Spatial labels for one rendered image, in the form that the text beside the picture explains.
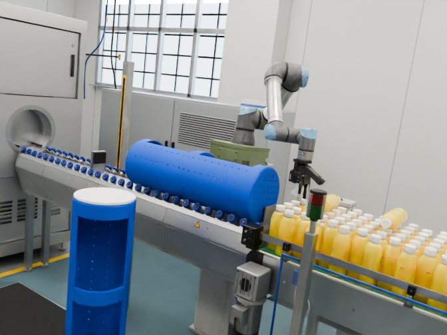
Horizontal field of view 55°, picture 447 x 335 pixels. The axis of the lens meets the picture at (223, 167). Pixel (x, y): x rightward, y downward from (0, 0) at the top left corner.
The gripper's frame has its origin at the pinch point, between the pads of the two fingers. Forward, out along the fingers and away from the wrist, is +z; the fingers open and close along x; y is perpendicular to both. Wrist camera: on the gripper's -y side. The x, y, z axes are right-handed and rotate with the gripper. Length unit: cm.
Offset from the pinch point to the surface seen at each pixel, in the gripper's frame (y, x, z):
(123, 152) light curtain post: 158, -22, 6
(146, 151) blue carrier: 89, 20, -9
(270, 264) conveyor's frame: -4.6, 32.3, 22.7
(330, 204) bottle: -19.0, 12.9, -5.0
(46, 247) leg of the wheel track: 213, 3, 93
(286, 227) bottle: -7.6, 28.4, 5.9
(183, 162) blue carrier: 60, 21, -9
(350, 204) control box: -18.4, -14.9, -0.7
